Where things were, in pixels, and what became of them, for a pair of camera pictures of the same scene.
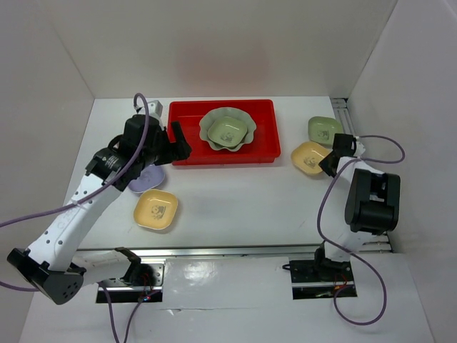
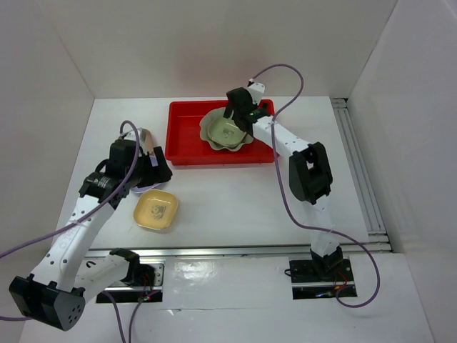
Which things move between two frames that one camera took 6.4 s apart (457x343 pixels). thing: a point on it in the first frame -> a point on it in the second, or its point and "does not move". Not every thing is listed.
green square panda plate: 227,131 does not move
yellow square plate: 155,209 does not move
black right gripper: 323,164 -> 228,111
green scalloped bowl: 223,112 does not move
